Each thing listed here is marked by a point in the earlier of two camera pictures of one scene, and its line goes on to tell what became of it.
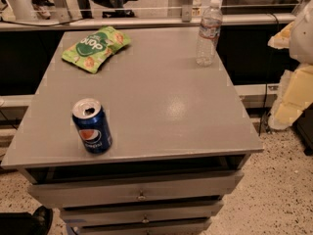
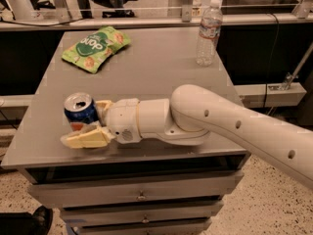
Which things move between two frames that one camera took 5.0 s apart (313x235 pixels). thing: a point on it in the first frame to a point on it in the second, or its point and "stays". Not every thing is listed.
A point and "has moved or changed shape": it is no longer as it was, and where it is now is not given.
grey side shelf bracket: (253, 95) stays
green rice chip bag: (89, 53) stays
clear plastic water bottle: (209, 28) stays
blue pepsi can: (91, 121) has moved or changed shape
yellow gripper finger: (281, 40) to (102, 106)
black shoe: (39, 222) stays
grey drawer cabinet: (183, 135) stays
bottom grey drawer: (188, 227) stays
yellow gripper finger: (295, 95) to (93, 136)
